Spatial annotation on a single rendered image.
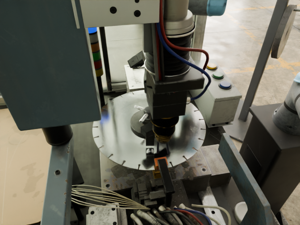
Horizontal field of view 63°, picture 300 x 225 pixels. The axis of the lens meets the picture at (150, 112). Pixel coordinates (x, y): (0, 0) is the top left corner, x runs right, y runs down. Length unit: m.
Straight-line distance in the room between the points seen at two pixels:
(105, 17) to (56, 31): 0.05
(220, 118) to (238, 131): 1.11
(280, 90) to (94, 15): 2.57
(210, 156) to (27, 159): 0.63
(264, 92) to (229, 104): 1.70
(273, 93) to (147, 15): 2.46
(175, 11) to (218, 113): 0.68
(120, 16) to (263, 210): 0.45
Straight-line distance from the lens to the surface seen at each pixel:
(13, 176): 0.96
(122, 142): 0.68
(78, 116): 0.35
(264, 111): 1.18
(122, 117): 0.75
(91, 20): 0.28
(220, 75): 1.05
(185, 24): 0.36
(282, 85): 2.87
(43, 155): 0.97
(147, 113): 0.68
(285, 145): 1.06
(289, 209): 1.84
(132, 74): 1.02
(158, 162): 0.59
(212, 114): 0.98
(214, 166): 0.81
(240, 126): 2.17
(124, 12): 0.27
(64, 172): 0.52
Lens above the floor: 1.45
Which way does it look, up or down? 42 degrees down
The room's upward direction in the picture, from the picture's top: straight up
